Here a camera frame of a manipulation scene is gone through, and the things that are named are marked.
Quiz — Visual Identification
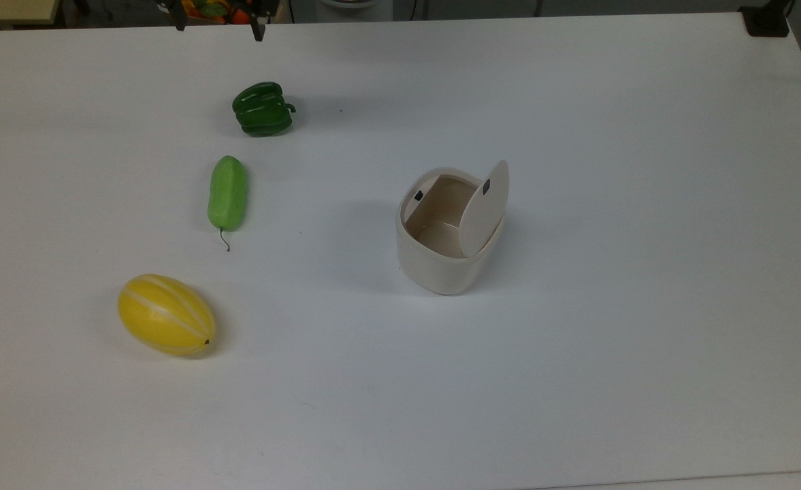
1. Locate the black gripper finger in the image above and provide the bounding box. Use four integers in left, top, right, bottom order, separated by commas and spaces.
158, 0, 189, 32
248, 0, 280, 42

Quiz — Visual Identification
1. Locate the cream garbage bin lid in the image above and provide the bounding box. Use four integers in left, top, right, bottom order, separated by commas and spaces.
458, 160, 510, 258

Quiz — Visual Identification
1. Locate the cream garbage bin body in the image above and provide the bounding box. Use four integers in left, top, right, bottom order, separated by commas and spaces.
395, 167, 506, 296

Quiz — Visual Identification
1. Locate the dark green bell pepper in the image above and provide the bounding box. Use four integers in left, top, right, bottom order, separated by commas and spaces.
231, 82, 297, 137

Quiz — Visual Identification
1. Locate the light green cucumber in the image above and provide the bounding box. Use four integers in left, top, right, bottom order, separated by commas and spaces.
208, 155, 248, 252

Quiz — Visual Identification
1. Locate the light wooden table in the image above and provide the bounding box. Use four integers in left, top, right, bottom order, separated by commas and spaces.
0, 0, 62, 28

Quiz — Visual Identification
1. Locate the yellow striped melon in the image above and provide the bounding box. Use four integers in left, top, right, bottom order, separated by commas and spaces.
117, 274, 216, 357

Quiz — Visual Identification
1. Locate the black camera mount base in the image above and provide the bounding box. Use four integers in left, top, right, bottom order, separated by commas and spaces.
739, 0, 791, 37

